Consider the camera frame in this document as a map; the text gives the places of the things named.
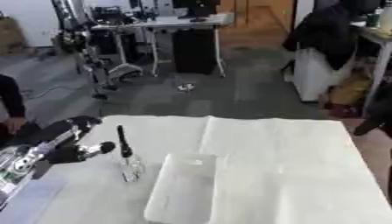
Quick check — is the black cabinet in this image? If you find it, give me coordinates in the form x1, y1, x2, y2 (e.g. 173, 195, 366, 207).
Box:
170, 28, 220, 75

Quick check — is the brown cardboard box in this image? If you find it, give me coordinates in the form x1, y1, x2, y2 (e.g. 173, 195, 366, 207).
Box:
0, 17, 28, 55

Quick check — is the person's hand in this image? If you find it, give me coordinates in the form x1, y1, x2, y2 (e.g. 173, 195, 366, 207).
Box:
3, 116, 28, 135

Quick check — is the person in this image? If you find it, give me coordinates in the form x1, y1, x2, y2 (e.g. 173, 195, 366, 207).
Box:
0, 73, 28, 147

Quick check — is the yellow bag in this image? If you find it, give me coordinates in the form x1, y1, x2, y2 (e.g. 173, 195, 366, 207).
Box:
329, 72, 374, 107

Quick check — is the small floor object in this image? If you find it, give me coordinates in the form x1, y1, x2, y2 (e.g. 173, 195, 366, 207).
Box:
174, 82, 200, 93

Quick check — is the metal robot stand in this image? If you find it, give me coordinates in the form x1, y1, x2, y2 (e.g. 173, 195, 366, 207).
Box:
50, 0, 146, 101

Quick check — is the green bottle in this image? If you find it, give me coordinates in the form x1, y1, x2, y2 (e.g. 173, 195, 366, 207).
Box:
366, 12, 383, 29

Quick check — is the white desk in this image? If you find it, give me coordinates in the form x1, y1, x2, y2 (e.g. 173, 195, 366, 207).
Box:
90, 12, 236, 79

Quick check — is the black monitor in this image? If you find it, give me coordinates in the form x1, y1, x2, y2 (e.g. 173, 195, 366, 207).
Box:
171, 0, 222, 23

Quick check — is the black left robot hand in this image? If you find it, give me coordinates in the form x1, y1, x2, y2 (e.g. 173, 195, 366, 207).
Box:
35, 115, 118, 165

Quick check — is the wooden door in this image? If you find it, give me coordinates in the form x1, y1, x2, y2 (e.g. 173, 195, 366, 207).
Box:
219, 0, 298, 49

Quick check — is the white open box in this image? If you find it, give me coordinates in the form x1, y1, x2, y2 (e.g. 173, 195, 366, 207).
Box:
142, 152, 220, 224

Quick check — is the black jacket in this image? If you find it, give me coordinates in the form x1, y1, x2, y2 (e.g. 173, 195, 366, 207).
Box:
282, 4, 361, 72

